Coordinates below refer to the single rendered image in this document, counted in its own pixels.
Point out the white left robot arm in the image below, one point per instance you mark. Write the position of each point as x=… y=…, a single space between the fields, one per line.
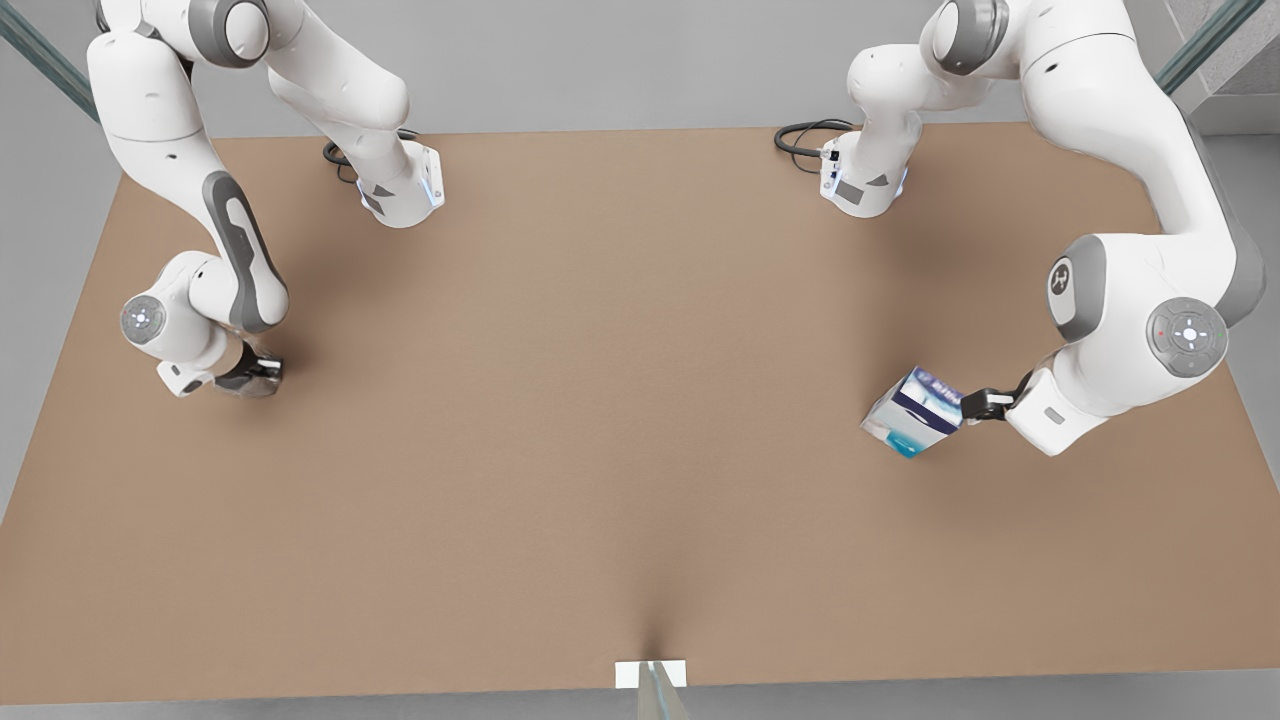
x=1110 y=110

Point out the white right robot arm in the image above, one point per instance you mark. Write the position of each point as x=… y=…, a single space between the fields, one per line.
x=150 y=120

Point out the blue and white carton box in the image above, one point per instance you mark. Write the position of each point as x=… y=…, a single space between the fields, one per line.
x=912 y=414

